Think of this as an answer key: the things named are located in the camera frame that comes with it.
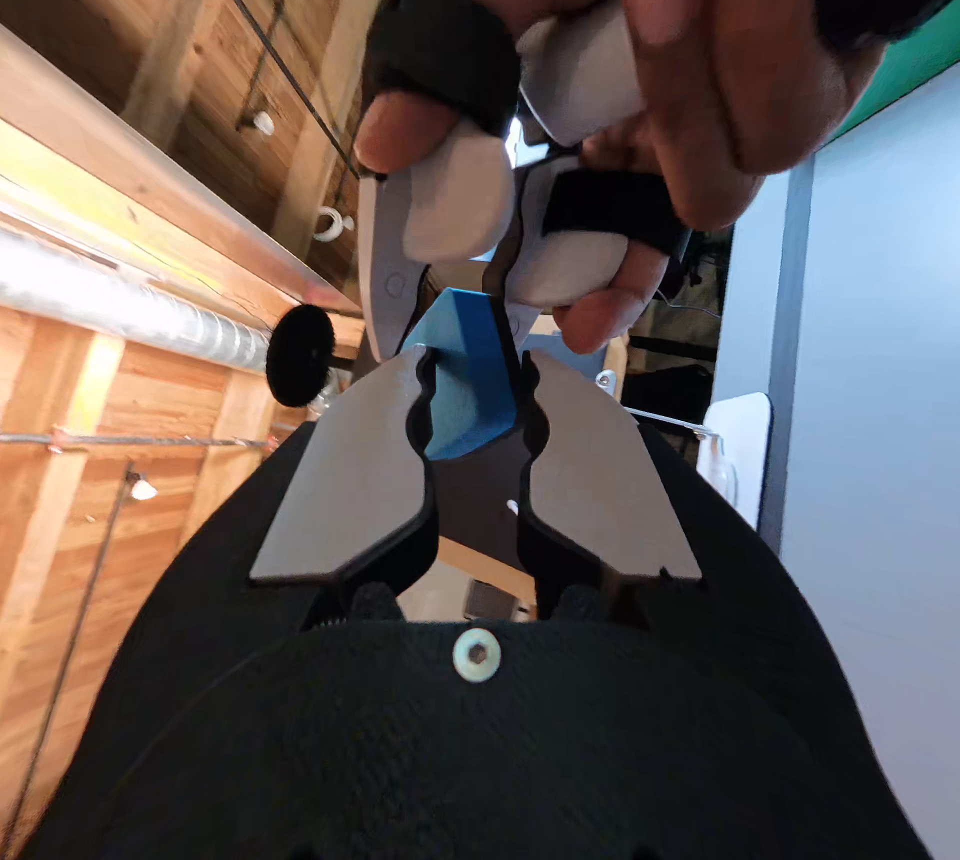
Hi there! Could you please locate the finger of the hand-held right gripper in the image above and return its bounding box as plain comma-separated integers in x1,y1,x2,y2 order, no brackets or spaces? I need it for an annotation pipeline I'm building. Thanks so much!
357,171,431,363
483,258,543,356

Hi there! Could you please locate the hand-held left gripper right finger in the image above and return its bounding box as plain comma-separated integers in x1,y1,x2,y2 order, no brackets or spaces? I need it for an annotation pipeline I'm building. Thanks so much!
517,348,705,608

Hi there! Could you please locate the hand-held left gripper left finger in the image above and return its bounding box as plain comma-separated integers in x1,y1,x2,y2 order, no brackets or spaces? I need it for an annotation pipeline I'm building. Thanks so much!
249,347,441,600

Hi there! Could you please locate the blue black foam block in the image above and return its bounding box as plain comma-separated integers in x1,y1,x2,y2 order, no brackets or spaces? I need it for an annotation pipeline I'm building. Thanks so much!
401,287,524,462

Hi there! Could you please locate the person's right hand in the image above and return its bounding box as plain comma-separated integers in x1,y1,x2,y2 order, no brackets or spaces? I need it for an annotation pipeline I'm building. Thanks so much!
352,0,895,356

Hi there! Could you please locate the black round knob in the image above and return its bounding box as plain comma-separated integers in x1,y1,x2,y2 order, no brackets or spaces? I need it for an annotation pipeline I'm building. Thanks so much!
264,303,354,408

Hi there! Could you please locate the white cable coil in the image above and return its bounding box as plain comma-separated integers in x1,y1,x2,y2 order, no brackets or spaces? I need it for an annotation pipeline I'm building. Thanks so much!
312,204,356,245

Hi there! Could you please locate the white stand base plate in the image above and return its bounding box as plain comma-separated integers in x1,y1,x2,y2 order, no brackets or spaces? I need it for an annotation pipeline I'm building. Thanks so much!
702,391,774,533

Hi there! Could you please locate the silver air duct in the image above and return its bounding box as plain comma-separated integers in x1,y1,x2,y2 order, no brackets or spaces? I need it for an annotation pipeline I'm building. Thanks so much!
0,224,275,375

